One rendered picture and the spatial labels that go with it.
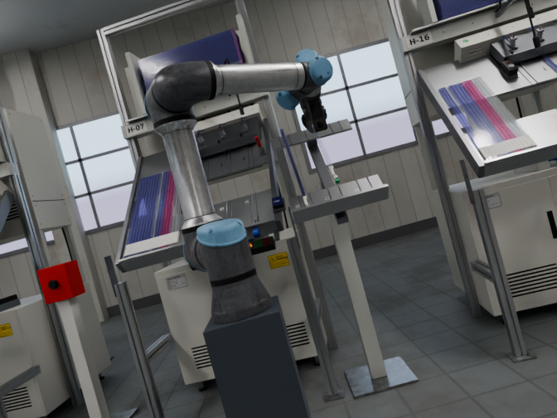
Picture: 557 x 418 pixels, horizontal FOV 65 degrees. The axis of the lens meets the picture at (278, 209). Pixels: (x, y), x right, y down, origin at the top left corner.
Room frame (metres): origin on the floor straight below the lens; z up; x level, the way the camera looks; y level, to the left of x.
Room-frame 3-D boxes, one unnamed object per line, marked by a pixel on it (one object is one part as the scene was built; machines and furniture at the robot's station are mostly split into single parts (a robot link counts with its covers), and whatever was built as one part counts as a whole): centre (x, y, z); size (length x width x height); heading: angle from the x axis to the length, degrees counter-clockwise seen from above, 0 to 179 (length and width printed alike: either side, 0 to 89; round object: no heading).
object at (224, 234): (1.08, 0.15, 0.72); 0.13 x 0.12 x 0.14; 27
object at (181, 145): (1.20, 0.21, 0.92); 0.15 x 0.12 x 0.55; 27
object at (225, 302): (1.07, 0.15, 0.60); 0.15 x 0.15 x 0.10
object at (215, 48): (2.23, 0.22, 1.52); 0.51 x 0.13 x 0.27; 82
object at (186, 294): (2.36, 0.27, 0.31); 0.70 x 0.65 x 0.62; 82
